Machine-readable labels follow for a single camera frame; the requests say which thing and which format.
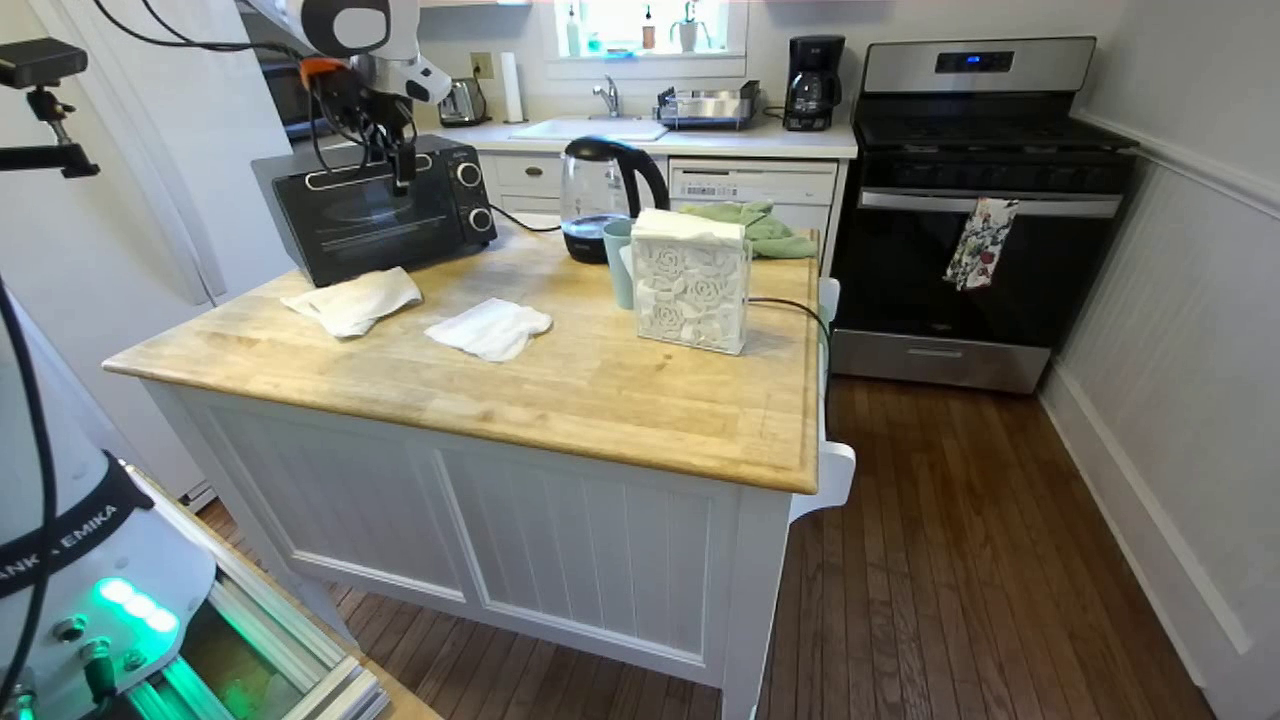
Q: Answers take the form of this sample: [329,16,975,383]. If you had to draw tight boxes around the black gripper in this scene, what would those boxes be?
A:
[309,57,419,199]

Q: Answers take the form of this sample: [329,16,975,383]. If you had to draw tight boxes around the silver toaster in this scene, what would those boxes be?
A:
[430,72,491,134]

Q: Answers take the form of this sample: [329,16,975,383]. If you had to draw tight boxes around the silver toaster oven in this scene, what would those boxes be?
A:
[250,134,499,294]

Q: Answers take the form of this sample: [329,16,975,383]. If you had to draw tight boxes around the black microwave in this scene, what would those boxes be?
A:
[257,57,336,143]

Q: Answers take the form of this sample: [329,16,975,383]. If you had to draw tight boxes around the white counter cabinets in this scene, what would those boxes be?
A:
[332,118,860,278]

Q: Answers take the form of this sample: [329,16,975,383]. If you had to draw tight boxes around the white paper towel roll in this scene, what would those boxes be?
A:
[494,49,527,127]

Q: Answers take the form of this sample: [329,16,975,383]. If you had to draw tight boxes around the crumpled white paper napkin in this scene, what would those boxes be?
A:
[281,265,424,346]

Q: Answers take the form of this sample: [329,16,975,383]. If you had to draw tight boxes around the flat white paper napkin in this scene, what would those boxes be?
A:
[424,295,554,368]

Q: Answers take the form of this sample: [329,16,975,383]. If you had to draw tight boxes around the glass electric kettle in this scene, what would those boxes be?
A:
[554,134,677,268]

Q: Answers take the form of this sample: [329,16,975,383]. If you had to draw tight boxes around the chrome sink faucet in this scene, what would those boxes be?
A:
[589,72,629,123]

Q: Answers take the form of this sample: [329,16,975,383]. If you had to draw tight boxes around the light blue cup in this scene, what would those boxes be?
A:
[598,218,641,314]

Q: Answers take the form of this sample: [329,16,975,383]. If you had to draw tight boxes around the metal dish rack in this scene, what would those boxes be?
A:
[653,76,768,134]

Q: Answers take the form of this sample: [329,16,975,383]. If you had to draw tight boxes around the green cloth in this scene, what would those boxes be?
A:
[671,195,821,265]

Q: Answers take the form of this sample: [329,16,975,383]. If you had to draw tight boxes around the black coffee maker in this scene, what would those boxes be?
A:
[780,33,847,138]

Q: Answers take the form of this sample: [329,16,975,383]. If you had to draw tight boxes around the white kitchen island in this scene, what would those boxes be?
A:
[101,226,860,720]

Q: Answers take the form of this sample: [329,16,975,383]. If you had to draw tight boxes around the wooden robot cart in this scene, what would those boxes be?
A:
[74,455,442,720]

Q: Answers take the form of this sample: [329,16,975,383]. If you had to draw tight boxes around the stainless black stove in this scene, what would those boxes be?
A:
[823,33,1145,399]

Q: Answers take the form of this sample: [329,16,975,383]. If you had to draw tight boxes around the patterned dish towel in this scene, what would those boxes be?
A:
[939,195,1021,295]

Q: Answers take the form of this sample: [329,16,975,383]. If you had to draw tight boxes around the black toaster oven cord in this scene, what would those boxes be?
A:
[485,199,568,240]

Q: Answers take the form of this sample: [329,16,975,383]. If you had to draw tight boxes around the black camera on mount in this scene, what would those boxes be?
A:
[0,38,104,180]

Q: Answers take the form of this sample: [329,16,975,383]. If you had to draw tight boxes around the dark cord on island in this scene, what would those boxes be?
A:
[743,294,831,340]

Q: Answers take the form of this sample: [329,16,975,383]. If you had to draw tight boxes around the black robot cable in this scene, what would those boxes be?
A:
[0,278,63,713]

